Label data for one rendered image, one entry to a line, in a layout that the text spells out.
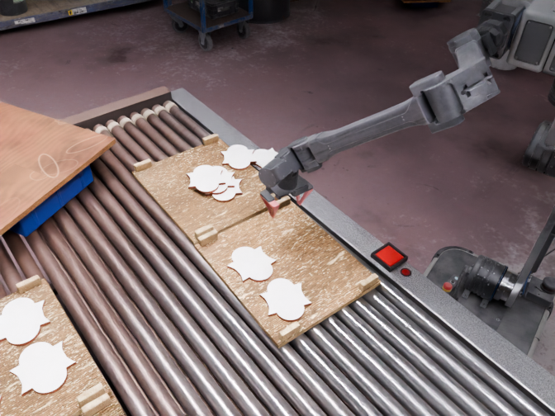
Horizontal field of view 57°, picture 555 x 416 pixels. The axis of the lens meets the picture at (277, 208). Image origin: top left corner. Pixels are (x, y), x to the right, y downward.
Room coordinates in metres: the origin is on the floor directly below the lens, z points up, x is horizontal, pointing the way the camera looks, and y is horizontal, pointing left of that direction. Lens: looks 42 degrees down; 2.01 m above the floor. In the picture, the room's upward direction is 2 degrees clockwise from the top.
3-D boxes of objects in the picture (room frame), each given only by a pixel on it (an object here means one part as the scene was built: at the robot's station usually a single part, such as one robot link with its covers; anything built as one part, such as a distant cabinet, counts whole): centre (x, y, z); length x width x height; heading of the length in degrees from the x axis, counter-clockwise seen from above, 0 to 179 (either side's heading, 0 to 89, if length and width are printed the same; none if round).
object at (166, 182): (1.30, 0.23, 0.93); 0.41 x 0.35 x 0.02; 39
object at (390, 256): (1.01, -0.33, 0.92); 0.06 x 0.06 x 0.01; 40
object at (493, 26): (1.33, -0.55, 1.45); 0.09 x 0.08 x 0.12; 56
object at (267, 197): (1.07, 0.00, 1.07); 0.07 x 0.07 x 0.09; 38
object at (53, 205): (1.23, 0.81, 0.97); 0.31 x 0.31 x 0.10; 66
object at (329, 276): (0.96, -0.03, 0.93); 0.41 x 0.35 x 0.02; 38
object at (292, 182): (1.09, -0.02, 1.14); 0.10 x 0.07 x 0.07; 128
